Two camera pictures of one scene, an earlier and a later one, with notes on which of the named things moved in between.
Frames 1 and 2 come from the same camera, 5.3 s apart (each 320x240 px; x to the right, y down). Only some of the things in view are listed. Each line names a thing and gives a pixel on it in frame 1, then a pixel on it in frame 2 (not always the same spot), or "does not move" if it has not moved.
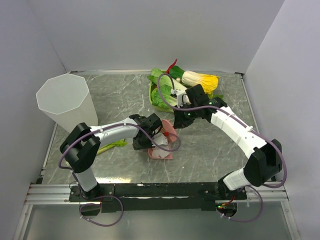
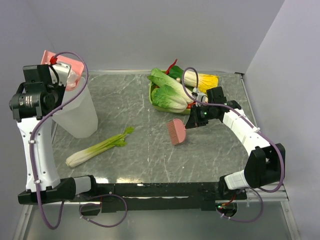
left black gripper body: [139, 143] to [57, 91]
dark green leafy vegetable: [176, 72] does not move
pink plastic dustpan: [168, 157] to [76, 71]
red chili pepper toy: [168, 70] does not move
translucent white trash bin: [66, 98] does not move
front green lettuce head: [162, 96] does not move
